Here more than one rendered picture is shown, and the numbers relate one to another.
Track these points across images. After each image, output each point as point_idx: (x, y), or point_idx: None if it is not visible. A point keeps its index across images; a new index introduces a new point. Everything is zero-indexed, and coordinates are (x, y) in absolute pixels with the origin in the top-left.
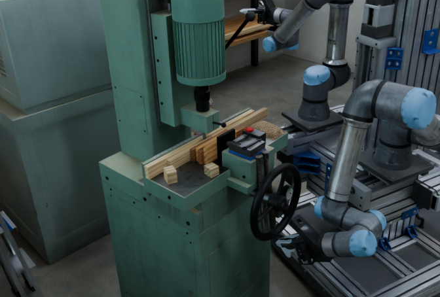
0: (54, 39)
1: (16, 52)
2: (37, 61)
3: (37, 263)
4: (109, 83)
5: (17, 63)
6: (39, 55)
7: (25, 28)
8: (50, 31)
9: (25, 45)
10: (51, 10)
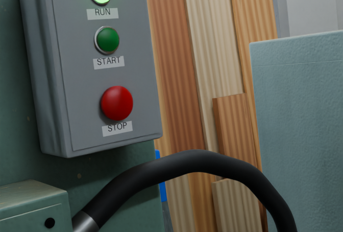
0: (329, 144)
1: (265, 144)
2: (296, 179)
3: None
4: None
5: (266, 167)
6: (300, 168)
7: (281, 103)
8: (322, 122)
9: (278, 137)
10: (326, 75)
